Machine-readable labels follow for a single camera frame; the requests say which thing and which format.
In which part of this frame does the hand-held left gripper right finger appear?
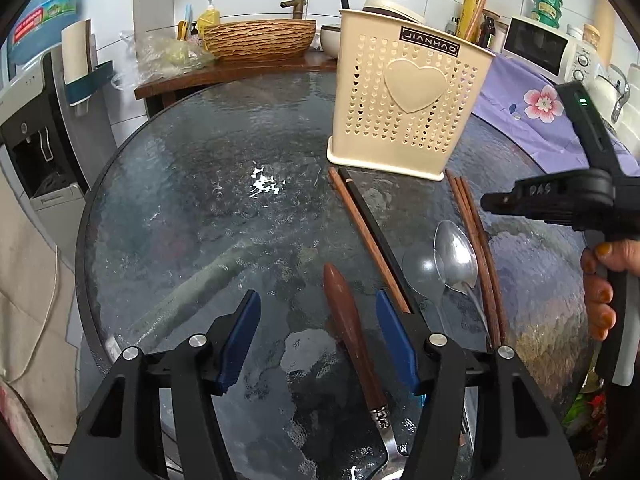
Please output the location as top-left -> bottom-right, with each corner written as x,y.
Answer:
375,289 -> 583,480

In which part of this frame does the woven pattern wash basin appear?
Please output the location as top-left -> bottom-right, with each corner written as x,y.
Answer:
202,19 -> 318,61

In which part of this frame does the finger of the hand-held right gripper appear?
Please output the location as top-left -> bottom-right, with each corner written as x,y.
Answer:
480,174 -> 591,233

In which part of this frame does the water dispenser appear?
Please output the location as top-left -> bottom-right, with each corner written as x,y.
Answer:
0,50 -> 92,261

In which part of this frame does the wooden counter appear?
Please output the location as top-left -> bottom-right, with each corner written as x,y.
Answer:
134,52 -> 341,117

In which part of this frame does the person's right hand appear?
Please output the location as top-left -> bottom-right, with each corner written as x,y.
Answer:
580,240 -> 640,343

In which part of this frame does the wooden handled fork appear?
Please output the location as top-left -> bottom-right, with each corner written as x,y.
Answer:
322,262 -> 411,480

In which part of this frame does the purple floral cloth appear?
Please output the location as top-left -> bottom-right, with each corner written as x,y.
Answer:
472,52 -> 640,178

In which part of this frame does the white paper cup stack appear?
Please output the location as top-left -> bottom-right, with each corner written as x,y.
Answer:
61,21 -> 94,83

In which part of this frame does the white electric kettle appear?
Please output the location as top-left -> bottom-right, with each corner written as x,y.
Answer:
595,62 -> 640,131

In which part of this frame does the clear plastic bag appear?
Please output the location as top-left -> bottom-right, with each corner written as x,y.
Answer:
117,30 -> 216,86

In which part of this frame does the yellow soap bottle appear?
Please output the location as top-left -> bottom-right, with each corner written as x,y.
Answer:
197,0 -> 222,37

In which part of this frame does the cream perforated utensil holder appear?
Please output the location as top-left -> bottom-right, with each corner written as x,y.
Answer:
326,8 -> 496,182

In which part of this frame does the metal spoon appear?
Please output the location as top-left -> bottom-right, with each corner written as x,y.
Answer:
434,220 -> 493,348

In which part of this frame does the white microwave oven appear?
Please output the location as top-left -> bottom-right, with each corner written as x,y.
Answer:
501,15 -> 606,86

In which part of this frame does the white cooking pan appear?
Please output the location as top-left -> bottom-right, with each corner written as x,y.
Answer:
320,24 -> 344,59

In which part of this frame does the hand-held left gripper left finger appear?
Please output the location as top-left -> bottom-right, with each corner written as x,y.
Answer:
59,289 -> 262,480

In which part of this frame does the dark glass bottle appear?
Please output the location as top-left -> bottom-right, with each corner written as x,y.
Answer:
477,14 -> 496,50

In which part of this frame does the brass faucet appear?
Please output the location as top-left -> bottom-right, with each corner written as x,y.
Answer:
279,0 -> 307,22

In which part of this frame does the teal cup holder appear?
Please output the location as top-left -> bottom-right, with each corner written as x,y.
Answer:
64,60 -> 116,117

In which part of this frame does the yellow roll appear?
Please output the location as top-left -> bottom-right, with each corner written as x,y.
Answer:
460,0 -> 489,42

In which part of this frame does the cream brown container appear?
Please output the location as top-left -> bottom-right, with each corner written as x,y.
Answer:
362,0 -> 427,26

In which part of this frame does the blue water bottle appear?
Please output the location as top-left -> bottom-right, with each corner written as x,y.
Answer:
7,0 -> 85,66

